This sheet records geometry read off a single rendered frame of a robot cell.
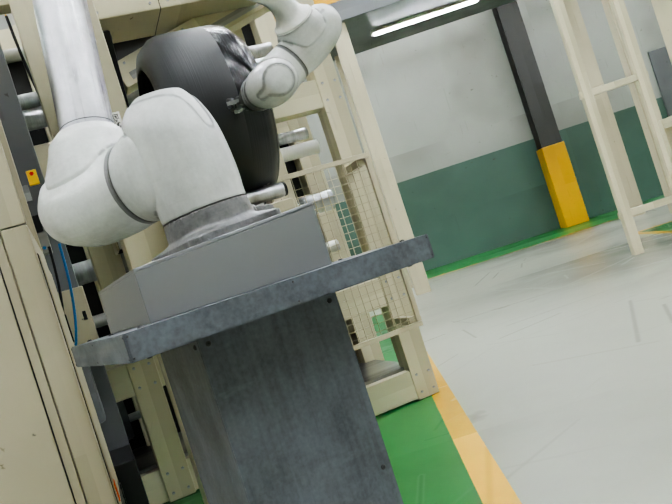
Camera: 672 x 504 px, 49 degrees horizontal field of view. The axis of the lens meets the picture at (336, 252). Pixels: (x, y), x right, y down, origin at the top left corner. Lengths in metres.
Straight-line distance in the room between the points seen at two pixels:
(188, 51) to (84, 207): 0.95
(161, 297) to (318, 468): 0.37
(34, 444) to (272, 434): 0.51
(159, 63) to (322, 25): 0.59
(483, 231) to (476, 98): 2.01
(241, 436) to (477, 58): 10.85
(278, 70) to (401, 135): 9.79
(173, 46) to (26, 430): 1.18
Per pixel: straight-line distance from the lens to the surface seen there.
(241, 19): 2.90
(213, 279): 1.16
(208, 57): 2.20
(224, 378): 1.16
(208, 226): 1.23
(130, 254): 2.23
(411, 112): 11.54
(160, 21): 2.82
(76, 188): 1.37
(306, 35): 1.79
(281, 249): 1.20
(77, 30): 1.54
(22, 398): 1.52
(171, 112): 1.27
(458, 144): 11.53
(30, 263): 1.52
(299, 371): 1.21
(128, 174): 1.30
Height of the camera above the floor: 0.66
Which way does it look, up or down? level
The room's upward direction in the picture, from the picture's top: 18 degrees counter-clockwise
